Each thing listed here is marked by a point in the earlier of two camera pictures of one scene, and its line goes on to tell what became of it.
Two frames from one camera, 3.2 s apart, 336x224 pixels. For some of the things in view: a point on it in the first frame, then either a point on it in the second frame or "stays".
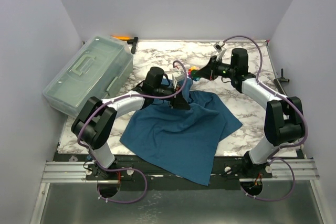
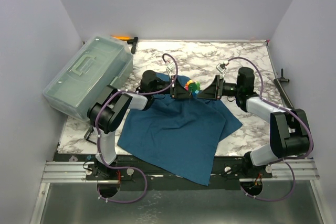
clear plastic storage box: (100, 70) stays
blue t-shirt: (181, 144) stays
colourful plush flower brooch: (192, 73) → (193, 87)
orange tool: (121, 36) stays
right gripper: (213, 68) → (220, 88)
